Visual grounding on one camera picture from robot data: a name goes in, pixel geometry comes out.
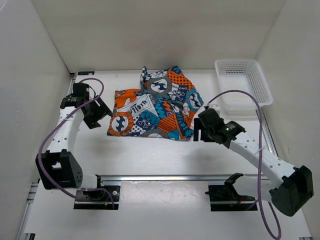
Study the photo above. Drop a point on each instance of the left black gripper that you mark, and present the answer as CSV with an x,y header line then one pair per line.
x,y
102,110

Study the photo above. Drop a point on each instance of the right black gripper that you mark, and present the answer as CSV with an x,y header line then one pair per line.
x,y
199,125

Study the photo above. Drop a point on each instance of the colourful patterned shorts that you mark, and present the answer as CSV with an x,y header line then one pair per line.
x,y
163,107

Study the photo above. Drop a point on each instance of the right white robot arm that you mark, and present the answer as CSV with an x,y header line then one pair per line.
x,y
289,187

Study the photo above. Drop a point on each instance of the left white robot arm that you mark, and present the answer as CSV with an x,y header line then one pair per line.
x,y
55,161

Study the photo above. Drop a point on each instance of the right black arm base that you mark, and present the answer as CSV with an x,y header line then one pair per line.
x,y
224,197

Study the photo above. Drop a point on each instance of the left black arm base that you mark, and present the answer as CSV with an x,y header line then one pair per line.
x,y
99,199

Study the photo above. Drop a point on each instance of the small black corner label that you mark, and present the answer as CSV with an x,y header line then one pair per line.
x,y
86,73

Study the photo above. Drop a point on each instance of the white perforated plastic basket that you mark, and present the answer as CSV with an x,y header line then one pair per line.
x,y
246,75

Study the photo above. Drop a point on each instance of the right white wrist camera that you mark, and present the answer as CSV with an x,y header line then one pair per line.
x,y
213,106

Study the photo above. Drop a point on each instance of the aluminium front rail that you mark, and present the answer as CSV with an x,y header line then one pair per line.
x,y
166,178

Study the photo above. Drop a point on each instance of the right aluminium side rail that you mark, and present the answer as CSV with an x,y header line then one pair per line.
x,y
268,139

